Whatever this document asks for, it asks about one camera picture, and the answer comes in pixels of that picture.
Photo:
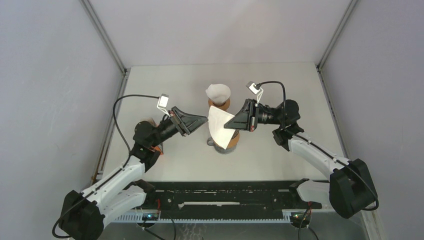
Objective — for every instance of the orange coffee filter box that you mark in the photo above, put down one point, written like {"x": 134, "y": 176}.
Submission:
{"x": 159, "y": 147}

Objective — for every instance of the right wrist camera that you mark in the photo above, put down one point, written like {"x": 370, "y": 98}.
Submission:
{"x": 256, "y": 89}

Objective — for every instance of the aluminium frame rail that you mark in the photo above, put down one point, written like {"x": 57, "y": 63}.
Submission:
{"x": 104, "y": 36}

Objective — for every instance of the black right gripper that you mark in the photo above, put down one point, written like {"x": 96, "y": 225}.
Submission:
{"x": 246, "y": 119}

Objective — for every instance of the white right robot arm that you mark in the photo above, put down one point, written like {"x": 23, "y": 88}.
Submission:
{"x": 349, "y": 188}

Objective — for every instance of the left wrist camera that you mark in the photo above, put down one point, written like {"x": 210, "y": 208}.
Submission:
{"x": 162, "y": 103}

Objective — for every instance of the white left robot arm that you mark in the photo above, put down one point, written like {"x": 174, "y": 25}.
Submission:
{"x": 86, "y": 214}

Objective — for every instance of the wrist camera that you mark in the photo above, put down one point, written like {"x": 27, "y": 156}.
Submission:
{"x": 256, "y": 89}
{"x": 162, "y": 103}

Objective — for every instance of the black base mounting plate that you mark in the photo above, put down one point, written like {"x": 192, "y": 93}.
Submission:
{"x": 223, "y": 200}

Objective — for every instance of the white paper coffee filter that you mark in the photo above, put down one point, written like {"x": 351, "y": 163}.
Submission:
{"x": 218, "y": 93}

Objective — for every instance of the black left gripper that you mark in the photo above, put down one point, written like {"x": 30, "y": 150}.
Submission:
{"x": 185, "y": 123}

